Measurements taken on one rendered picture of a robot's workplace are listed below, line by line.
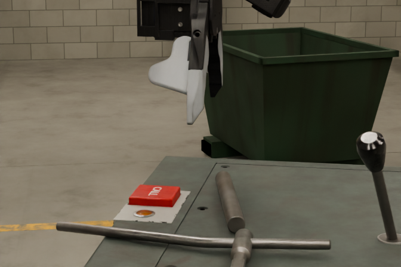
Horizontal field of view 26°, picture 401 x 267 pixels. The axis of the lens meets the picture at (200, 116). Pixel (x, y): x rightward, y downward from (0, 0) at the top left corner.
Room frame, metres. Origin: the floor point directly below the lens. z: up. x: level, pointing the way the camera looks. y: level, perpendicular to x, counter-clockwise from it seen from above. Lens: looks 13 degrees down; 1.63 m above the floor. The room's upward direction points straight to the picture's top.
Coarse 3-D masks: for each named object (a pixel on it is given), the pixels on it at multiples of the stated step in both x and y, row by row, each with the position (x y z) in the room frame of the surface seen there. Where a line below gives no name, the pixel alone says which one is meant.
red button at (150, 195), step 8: (136, 192) 1.13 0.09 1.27; (144, 192) 1.13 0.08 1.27; (152, 192) 1.13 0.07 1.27; (160, 192) 1.13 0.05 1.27; (168, 192) 1.13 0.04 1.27; (176, 192) 1.14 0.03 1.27; (136, 200) 1.11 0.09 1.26; (144, 200) 1.11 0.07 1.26; (152, 200) 1.11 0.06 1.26; (160, 200) 1.11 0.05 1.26; (168, 200) 1.11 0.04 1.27; (176, 200) 1.13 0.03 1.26
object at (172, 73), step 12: (180, 48) 0.90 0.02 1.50; (168, 60) 0.89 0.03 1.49; (180, 60) 0.89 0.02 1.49; (204, 60) 0.88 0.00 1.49; (156, 72) 0.89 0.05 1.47; (168, 72) 0.89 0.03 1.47; (180, 72) 0.88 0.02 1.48; (192, 72) 0.87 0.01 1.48; (204, 72) 0.88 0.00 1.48; (156, 84) 0.88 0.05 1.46; (168, 84) 0.88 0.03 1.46; (180, 84) 0.88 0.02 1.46; (192, 84) 0.87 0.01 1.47; (204, 84) 0.88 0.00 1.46; (192, 96) 0.87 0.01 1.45; (192, 108) 0.86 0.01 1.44; (192, 120) 0.86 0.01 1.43
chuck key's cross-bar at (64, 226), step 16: (64, 224) 1.01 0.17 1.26; (80, 224) 1.01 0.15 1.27; (144, 240) 0.97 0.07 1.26; (160, 240) 0.96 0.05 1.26; (176, 240) 0.96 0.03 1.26; (192, 240) 0.95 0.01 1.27; (208, 240) 0.94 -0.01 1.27; (224, 240) 0.94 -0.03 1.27; (256, 240) 0.94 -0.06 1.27; (272, 240) 0.94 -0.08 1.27; (288, 240) 0.94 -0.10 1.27; (304, 240) 0.93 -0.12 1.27; (320, 240) 0.93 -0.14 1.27
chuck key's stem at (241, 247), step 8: (240, 232) 0.95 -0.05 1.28; (248, 232) 0.95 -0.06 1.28; (240, 240) 0.92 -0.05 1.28; (248, 240) 0.93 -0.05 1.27; (232, 248) 0.91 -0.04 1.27; (240, 248) 0.90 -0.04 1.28; (248, 248) 0.91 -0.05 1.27; (232, 256) 0.90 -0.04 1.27; (240, 256) 0.89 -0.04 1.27; (248, 256) 0.90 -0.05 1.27; (232, 264) 0.86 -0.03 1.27; (240, 264) 0.86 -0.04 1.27
